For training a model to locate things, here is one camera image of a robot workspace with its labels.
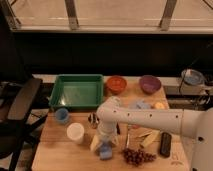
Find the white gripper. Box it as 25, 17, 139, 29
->
90, 130, 119, 152

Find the blue sponge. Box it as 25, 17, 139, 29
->
99, 143, 112, 160

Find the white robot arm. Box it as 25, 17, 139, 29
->
96, 96, 213, 171

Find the orange bowl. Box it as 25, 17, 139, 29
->
106, 75, 127, 94

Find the purple bowl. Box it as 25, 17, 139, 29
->
139, 75, 162, 94

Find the metal bowl with blue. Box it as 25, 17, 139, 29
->
181, 69, 205, 86

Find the small glass jar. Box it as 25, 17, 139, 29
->
88, 113, 99, 129

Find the silver fork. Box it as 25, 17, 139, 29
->
125, 124, 131, 148

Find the white cup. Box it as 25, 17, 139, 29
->
67, 123, 85, 144

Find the orange carrot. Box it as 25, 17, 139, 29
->
132, 125, 140, 129

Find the bunch of red grapes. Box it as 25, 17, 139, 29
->
122, 148, 156, 166

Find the light blue cloth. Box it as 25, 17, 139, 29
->
129, 100, 151, 109

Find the small blue cup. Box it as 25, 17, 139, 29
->
55, 108, 69, 124

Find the black rectangular block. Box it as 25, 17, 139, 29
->
159, 132, 172, 158

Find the green plastic tray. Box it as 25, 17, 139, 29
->
49, 74, 104, 110

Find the red yellow apple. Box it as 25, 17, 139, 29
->
154, 102, 166, 109

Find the black office chair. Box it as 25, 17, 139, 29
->
0, 78, 46, 171

